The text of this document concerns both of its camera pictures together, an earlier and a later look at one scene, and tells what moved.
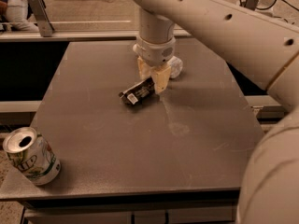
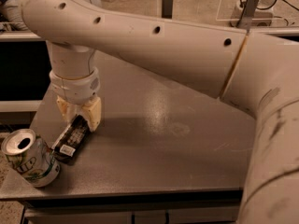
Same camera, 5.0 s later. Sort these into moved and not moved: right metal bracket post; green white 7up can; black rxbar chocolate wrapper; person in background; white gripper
Moved: black rxbar chocolate wrapper; white gripper
Not moved: right metal bracket post; person in background; green white 7up can
